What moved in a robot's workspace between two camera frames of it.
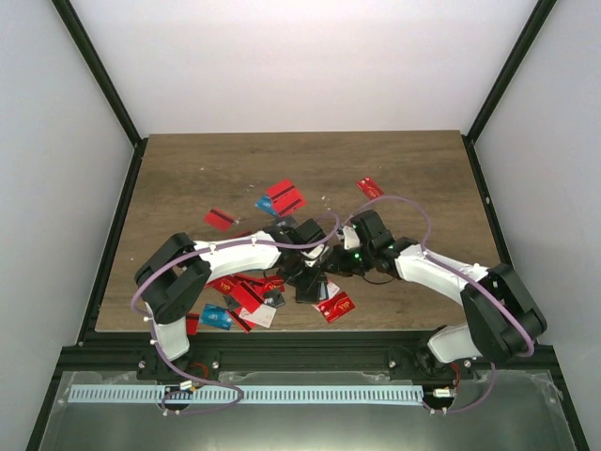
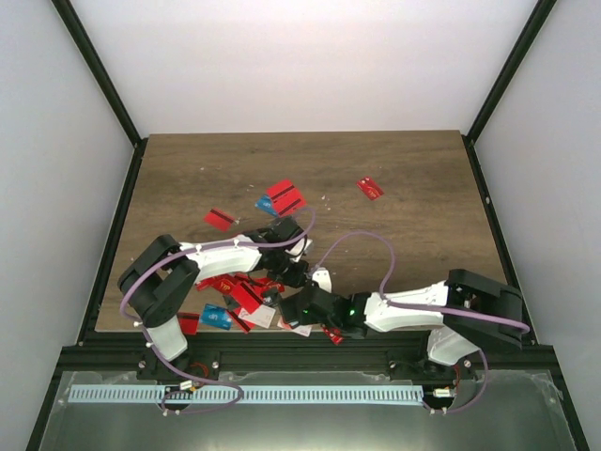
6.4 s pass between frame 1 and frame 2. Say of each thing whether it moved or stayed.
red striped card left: stayed
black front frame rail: stayed
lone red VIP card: stayed
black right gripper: moved
